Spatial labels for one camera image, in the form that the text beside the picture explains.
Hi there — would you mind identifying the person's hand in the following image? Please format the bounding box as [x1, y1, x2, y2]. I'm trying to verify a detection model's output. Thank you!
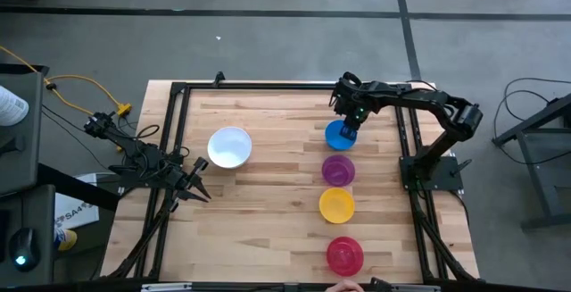
[325, 279, 365, 292]

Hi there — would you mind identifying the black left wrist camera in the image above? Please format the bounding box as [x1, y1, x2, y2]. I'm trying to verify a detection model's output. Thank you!
[190, 156, 211, 179]

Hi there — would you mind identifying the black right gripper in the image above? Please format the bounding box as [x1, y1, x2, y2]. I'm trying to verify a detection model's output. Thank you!
[333, 79, 374, 142]

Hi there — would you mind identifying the black diagonal beam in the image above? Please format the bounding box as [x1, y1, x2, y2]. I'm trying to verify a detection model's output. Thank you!
[37, 162, 121, 213]

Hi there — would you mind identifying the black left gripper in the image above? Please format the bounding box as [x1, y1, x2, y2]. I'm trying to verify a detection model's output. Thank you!
[167, 166, 211, 204]

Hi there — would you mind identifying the black computer mouse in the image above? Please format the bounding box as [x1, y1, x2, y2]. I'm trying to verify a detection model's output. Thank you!
[8, 227, 42, 273]

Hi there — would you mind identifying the purple bowl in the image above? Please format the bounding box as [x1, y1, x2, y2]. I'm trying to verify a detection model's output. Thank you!
[321, 154, 357, 188]

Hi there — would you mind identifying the silver aluminium bar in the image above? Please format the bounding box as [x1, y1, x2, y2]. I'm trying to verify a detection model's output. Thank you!
[391, 284, 442, 292]
[141, 282, 194, 292]

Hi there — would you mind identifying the yellow blue white packet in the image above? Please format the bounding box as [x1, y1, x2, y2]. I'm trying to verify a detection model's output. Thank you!
[53, 227, 78, 252]

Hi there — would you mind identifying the blue bowl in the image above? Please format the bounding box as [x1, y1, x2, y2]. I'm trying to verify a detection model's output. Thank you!
[324, 119, 358, 152]

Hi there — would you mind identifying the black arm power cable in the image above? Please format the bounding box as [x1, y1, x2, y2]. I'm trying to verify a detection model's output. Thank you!
[404, 79, 442, 93]

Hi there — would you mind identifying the white printed cardboard box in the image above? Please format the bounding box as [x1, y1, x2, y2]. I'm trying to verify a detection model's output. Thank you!
[53, 173, 100, 230]

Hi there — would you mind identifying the white bowl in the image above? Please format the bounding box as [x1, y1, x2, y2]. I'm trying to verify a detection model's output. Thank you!
[207, 126, 253, 170]

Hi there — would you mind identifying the red bowl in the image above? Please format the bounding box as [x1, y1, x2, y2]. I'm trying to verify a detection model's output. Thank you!
[326, 236, 365, 278]

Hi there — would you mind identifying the black floor cable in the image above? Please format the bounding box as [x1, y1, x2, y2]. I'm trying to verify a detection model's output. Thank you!
[492, 76, 571, 167]

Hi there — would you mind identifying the black aluminium table frame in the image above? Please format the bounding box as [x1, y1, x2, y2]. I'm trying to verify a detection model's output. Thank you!
[91, 71, 485, 292]

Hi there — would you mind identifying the dark grey utility cart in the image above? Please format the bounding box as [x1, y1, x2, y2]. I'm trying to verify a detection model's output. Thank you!
[0, 63, 50, 197]

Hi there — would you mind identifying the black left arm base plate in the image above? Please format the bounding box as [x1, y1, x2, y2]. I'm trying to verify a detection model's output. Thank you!
[109, 166, 179, 190]

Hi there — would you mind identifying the thin black cable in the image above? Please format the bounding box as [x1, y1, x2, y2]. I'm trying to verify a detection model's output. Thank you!
[40, 104, 130, 159]

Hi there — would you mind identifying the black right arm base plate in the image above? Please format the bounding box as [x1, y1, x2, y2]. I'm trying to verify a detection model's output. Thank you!
[399, 155, 465, 193]

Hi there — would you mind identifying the dark grey desk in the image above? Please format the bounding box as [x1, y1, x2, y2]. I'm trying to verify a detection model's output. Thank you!
[0, 183, 57, 287]

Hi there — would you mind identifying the yellow extension cable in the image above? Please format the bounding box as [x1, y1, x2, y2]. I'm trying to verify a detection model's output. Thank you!
[0, 45, 133, 153]

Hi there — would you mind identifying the white paper roll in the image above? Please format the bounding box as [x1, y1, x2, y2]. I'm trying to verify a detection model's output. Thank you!
[0, 85, 30, 127]

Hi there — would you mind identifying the yellow bowl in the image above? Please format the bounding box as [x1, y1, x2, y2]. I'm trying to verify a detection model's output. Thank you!
[319, 187, 356, 225]

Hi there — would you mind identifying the black metal stand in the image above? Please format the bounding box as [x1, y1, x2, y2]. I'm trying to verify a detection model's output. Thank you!
[492, 93, 571, 231]

